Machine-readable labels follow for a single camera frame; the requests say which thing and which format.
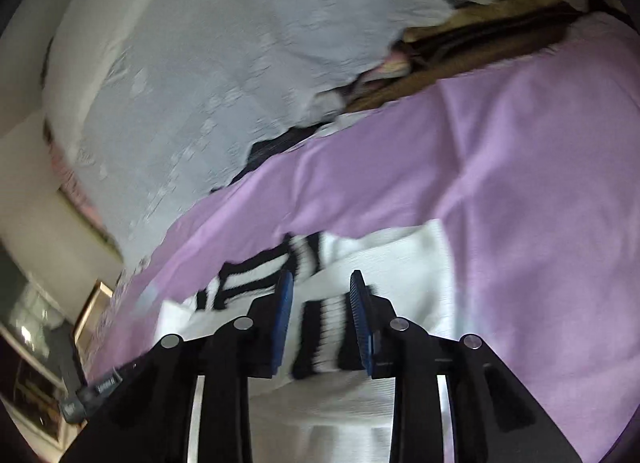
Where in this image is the white sweater with navy stripes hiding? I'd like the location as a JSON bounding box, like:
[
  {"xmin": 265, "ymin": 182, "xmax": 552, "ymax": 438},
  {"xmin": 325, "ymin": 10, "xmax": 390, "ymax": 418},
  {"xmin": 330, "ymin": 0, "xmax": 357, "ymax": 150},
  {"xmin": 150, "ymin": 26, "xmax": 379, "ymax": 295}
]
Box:
[{"xmin": 157, "ymin": 220, "xmax": 459, "ymax": 463}]

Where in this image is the purple bed sheet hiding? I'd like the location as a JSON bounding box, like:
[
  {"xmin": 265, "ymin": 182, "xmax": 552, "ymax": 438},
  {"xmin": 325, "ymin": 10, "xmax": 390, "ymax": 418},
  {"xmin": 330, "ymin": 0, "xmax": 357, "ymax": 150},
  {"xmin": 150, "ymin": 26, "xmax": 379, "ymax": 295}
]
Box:
[{"xmin": 80, "ymin": 10, "xmax": 640, "ymax": 463}]

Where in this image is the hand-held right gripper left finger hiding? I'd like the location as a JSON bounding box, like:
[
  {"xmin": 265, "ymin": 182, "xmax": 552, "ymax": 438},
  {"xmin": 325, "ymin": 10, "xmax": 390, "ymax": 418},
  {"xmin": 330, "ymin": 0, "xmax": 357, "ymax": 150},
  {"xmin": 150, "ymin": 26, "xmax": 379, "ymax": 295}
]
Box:
[{"xmin": 60, "ymin": 270, "xmax": 295, "ymax": 463}]

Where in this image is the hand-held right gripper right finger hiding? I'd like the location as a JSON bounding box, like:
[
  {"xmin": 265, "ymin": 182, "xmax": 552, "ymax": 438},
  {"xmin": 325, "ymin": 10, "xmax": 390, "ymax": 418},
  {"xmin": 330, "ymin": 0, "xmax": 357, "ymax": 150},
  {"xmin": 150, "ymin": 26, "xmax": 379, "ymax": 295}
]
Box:
[{"xmin": 348, "ymin": 270, "xmax": 584, "ymax": 463}]

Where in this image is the white lace cover cloth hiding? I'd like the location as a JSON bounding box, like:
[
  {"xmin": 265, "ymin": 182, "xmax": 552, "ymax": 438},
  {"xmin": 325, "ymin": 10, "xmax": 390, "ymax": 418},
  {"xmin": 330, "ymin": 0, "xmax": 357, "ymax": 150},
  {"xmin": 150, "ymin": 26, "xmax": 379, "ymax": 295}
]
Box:
[{"xmin": 42, "ymin": 0, "xmax": 527, "ymax": 270}]

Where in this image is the gold picture frame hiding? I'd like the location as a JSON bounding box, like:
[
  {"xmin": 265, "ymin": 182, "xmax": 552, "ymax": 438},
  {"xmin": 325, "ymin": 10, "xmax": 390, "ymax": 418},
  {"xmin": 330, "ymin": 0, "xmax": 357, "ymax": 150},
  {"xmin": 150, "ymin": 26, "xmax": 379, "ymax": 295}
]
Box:
[{"xmin": 73, "ymin": 279, "xmax": 115, "ymax": 360}]

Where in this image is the pink floral quilt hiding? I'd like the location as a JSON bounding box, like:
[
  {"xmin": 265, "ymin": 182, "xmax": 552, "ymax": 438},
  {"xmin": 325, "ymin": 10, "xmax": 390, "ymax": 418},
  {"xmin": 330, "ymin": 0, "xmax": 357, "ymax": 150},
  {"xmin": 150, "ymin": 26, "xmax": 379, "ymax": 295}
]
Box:
[{"xmin": 44, "ymin": 126, "xmax": 114, "ymax": 240}]

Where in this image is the dark glossy cabinet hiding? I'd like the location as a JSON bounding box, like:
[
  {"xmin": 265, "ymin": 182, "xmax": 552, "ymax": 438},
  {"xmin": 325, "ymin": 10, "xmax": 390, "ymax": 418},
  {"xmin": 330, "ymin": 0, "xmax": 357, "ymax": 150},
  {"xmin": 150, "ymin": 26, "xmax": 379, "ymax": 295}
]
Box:
[{"xmin": 0, "ymin": 242, "xmax": 83, "ymax": 444}]

